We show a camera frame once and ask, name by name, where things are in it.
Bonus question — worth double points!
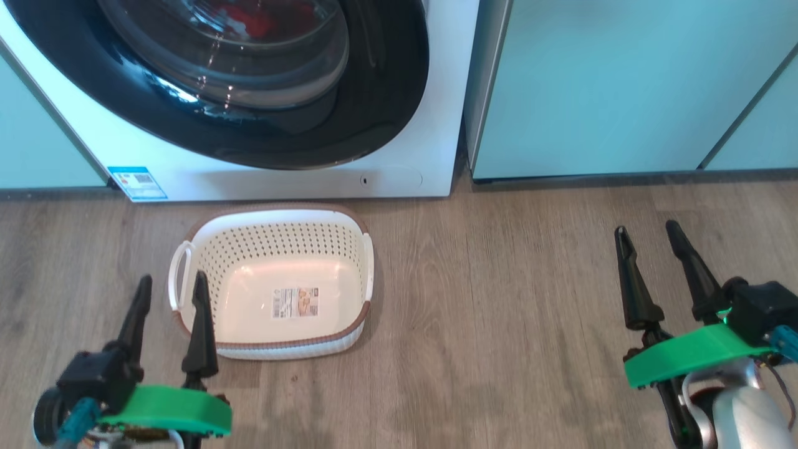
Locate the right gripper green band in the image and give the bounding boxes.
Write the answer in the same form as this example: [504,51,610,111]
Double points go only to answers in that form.
[614,220,774,449]

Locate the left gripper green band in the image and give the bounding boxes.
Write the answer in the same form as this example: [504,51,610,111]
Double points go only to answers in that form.
[99,270,233,449]

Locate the red jersey with white ring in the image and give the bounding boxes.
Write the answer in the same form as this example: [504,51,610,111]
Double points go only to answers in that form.
[203,0,312,39]

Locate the washing machine door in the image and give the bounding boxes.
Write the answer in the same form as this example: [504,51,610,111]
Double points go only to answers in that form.
[3,0,431,171]

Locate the white front-load washing machine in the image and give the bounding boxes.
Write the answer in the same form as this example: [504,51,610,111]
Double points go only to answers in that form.
[0,0,481,204]

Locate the basket product label sticker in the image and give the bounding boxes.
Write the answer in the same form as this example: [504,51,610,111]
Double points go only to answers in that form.
[271,287,320,319]

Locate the white perforated laundry basket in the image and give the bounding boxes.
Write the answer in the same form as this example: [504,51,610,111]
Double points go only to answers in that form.
[167,203,376,362]

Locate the blue energy label sticker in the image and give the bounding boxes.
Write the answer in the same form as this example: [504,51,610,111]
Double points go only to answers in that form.
[107,166,169,201]

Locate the pale green cabinet with grey side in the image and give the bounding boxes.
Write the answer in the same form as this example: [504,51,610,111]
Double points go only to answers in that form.
[464,0,798,183]

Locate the round white filter cover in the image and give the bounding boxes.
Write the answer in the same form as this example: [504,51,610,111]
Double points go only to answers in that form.
[358,165,424,193]

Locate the left teal cable connector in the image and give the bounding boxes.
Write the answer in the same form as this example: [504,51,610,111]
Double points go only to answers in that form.
[52,398,102,449]

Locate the teal cable connector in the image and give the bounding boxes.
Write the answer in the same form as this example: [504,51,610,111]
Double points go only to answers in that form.
[769,324,798,364]
[52,398,102,449]

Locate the right teal cable connector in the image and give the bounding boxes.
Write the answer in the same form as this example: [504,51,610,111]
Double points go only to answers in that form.
[769,324,798,364]

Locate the right thin black cable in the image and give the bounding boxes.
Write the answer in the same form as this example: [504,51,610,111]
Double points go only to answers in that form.
[764,362,797,432]

